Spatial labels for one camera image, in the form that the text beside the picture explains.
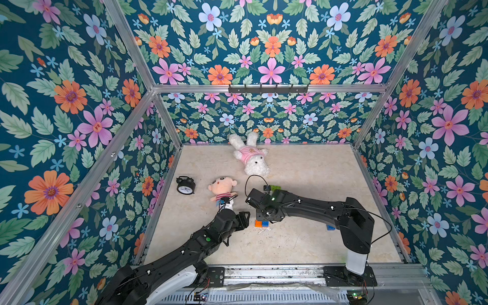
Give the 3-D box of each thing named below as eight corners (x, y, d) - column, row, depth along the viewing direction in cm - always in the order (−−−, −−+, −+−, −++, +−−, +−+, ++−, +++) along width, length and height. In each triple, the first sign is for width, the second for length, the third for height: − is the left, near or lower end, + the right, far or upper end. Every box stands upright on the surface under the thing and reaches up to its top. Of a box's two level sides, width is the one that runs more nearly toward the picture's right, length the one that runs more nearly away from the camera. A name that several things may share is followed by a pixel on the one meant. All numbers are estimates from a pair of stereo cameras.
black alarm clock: (180, 194, 99) (174, 185, 92) (183, 186, 103) (177, 176, 96) (194, 194, 99) (189, 185, 92) (196, 186, 103) (192, 176, 96)
